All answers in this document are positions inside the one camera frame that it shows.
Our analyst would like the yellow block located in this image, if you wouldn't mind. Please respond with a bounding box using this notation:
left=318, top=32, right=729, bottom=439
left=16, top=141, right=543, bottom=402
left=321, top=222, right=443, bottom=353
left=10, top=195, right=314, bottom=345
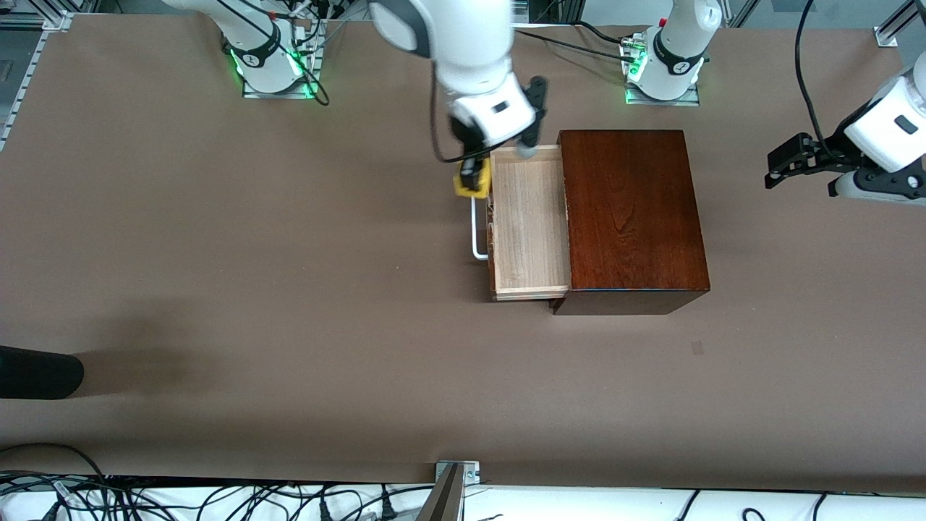
left=453, top=158, right=493, bottom=200

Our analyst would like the wooden drawer with white handle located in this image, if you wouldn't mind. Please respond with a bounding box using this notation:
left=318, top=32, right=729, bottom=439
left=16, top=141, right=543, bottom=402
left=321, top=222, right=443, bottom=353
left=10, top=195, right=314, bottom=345
left=470, top=143, right=572, bottom=302

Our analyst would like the dark wooden drawer cabinet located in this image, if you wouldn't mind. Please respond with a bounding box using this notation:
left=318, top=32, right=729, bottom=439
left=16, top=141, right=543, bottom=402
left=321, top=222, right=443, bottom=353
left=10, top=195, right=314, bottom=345
left=551, top=129, right=711, bottom=316

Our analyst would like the white sheet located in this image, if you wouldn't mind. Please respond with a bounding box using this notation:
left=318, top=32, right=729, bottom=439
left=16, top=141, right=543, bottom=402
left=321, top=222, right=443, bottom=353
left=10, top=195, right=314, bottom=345
left=0, top=474, right=926, bottom=521

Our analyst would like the black ribbed cylinder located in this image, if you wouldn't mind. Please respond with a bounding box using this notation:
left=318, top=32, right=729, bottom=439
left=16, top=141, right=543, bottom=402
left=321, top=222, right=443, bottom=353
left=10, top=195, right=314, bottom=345
left=0, top=345, right=85, bottom=400

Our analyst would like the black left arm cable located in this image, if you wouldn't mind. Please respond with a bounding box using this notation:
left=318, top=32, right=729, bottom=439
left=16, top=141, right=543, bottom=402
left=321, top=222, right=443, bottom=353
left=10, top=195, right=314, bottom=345
left=794, top=0, right=840, bottom=160

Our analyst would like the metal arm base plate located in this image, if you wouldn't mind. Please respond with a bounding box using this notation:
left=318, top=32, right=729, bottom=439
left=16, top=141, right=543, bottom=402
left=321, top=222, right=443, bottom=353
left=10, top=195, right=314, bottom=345
left=626, top=82, right=701, bottom=107
left=242, top=71, right=320, bottom=100

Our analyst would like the black base cable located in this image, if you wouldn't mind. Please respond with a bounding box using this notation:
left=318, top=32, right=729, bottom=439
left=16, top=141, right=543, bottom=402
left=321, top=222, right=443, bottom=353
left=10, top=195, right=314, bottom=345
left=515, top=27, right=637, bottom=64
left=575, top=20, right=626, bottom=46

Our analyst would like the small metal bracket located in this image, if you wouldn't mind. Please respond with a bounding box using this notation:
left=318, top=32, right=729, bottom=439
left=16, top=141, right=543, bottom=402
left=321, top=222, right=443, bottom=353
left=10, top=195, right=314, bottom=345
left=436, top=460, right=481, bottom=486

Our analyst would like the grey camera support strut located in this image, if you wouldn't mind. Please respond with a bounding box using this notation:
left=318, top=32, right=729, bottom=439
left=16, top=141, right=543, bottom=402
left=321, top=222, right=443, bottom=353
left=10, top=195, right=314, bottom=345
left=416, top=463, right=465, bottom=521

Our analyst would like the black looped cable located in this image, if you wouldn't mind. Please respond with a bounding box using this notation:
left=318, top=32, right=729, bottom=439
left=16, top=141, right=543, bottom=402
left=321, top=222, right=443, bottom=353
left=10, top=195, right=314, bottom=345
left=0, top=441, right=109, bottom=482

